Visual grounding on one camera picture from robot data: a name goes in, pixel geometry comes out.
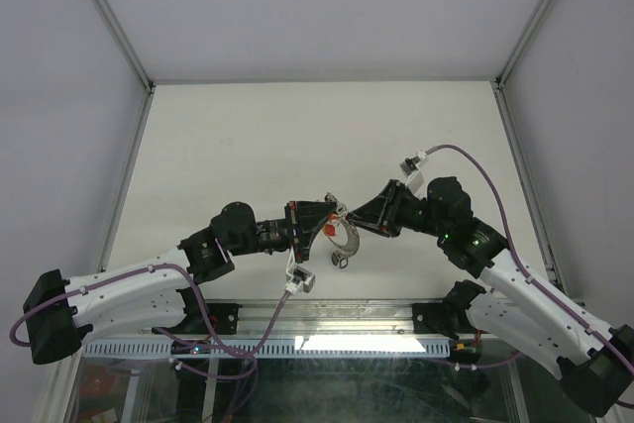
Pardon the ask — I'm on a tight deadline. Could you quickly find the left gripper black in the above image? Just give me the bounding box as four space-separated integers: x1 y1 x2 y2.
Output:
229 200 337 264

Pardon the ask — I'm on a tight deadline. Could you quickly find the right aluminium frame post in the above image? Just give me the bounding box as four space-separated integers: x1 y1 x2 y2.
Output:
494 0 583 91

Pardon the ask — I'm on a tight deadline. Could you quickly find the aluminium frame post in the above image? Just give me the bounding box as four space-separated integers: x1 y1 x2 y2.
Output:
494 0 583 91
62 0 156 93

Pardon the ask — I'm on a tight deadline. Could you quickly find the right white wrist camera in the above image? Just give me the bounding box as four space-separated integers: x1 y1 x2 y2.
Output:
399 151 429 195

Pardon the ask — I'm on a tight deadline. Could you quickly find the purple cable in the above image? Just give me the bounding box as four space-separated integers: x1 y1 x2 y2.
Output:
425 144 634 409
9 264 298 394

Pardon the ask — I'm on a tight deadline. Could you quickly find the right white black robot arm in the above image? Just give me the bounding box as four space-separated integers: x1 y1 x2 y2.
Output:
348 176 633 417

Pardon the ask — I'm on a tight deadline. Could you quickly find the metal keyring holder with rings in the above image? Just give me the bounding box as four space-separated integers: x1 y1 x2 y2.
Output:
323 192 361 260

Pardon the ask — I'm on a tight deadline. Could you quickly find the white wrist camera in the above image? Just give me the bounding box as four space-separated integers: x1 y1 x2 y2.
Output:
284 251 315 295
399 151 429 195

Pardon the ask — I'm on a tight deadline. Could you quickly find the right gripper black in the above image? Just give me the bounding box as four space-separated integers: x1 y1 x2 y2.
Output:
345 179 449 240

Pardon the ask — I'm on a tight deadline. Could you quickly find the grey slotted cable duct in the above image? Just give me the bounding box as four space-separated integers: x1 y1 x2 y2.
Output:
83 335 450 360

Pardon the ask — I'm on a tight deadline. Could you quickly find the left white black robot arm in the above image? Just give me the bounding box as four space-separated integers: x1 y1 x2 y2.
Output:
10 201 342 365

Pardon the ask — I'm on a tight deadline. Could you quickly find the red key tag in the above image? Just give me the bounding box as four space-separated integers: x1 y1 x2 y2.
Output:
323 223 337 237

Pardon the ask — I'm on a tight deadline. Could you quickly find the left aluminium frame post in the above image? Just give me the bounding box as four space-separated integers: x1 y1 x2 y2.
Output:
62 0 156 93

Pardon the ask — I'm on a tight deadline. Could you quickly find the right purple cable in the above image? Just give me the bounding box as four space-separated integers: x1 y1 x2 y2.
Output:
425 144 634 409

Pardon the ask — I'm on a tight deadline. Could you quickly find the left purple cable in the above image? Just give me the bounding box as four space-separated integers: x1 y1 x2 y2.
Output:
9 264 298 394

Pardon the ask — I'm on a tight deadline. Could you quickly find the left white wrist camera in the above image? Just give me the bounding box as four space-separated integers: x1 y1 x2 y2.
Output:
284 251 315 295

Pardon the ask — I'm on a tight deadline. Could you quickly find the black key fob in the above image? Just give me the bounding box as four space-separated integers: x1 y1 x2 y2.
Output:
331 253 349 269

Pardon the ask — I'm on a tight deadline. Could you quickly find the aluminium mounting rail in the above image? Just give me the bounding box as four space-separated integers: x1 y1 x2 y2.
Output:
60 297 590 343

